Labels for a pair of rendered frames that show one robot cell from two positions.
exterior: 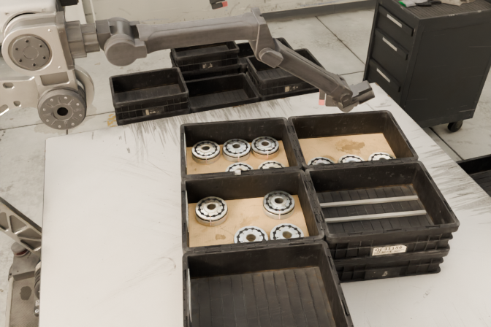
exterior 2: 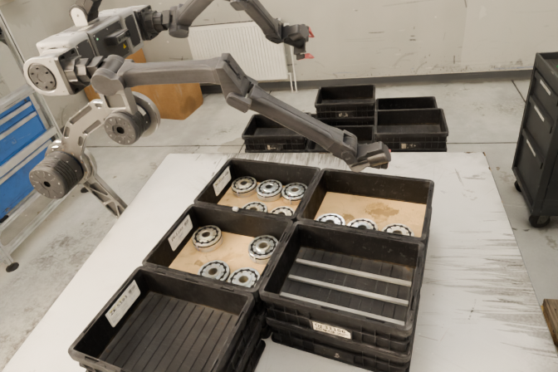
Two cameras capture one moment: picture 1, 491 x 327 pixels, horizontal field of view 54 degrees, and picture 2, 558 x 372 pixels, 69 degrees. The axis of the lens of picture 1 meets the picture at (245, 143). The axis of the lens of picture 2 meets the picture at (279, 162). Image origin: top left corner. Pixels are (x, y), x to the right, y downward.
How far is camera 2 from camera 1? 0.83 m
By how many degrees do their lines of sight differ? 28
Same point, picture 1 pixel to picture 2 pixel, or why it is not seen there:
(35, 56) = (46, 80)
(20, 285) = not seen: hidden behind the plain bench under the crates
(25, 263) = not seen: hidden behind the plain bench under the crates
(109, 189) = (178, 202)
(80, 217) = (144, 217)
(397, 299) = not seen: outside the picture
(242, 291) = (176, 317)
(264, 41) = (227, 85)
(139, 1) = (332, 56)
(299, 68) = (281, 118)
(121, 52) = (102, 84)
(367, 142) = (402, 211)
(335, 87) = (330, 142)
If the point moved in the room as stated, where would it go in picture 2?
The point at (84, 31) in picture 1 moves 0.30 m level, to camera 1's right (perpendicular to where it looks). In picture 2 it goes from (77, 64) to (152, 70)
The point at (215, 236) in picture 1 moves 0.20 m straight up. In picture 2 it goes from (195, 261) to (178, 216)
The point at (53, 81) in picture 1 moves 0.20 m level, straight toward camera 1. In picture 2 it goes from (116, 105) to (93, 131)
